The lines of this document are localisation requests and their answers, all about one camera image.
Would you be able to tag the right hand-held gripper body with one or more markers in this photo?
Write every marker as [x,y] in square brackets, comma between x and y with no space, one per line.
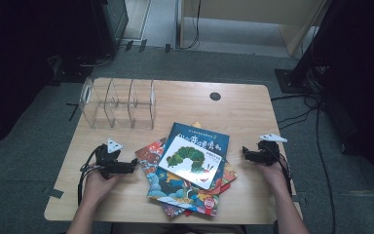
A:
[268,152]

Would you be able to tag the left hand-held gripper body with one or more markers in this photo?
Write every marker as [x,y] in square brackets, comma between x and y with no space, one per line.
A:
[105,157]

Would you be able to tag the colourful cloud picture book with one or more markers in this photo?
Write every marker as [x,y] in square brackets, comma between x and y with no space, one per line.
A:
[172,190]

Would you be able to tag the dark blue picture book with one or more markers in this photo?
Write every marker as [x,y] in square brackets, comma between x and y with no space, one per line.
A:
[204,138]

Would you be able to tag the clear acrylic book rack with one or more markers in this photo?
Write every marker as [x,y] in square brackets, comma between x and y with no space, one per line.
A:
[120,107]

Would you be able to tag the white caterpillar picture book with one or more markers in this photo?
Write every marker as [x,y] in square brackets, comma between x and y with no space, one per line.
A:
[191,162]

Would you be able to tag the yellow picture book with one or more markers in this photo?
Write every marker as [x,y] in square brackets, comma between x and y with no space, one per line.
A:
[196,124]

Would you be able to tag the person's right hand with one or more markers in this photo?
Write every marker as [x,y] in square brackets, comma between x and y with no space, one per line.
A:
[274,177]

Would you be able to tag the person's left hand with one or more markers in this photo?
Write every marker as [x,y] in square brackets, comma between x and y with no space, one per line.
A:
[97,188]

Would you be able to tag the black floor tape strip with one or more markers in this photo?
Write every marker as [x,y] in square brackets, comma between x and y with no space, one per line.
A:
[54,193]

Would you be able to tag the black round table grommet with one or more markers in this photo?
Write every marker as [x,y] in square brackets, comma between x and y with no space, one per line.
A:
[215,96]

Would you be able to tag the black metal stand base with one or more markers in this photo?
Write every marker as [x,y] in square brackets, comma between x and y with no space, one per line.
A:
[292,81]

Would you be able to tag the dark equipment cabinet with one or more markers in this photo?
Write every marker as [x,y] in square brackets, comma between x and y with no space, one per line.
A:
[110,22]

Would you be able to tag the light wooden cabinet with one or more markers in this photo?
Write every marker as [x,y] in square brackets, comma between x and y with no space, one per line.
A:
[240,11]

